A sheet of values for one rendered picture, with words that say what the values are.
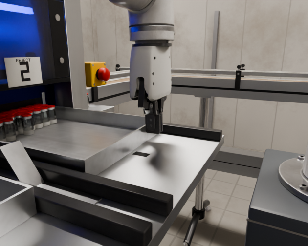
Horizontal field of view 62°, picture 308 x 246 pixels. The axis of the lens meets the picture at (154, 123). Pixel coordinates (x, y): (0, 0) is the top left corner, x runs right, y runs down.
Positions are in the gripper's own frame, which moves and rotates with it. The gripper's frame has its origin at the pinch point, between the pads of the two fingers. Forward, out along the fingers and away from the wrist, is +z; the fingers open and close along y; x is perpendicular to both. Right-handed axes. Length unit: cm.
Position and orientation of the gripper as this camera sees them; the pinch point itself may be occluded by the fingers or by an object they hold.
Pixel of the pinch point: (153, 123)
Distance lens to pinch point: 52.2
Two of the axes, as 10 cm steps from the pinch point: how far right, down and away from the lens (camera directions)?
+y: -4.4, 2.4, -8.7
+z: 0.3, 9.7, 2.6
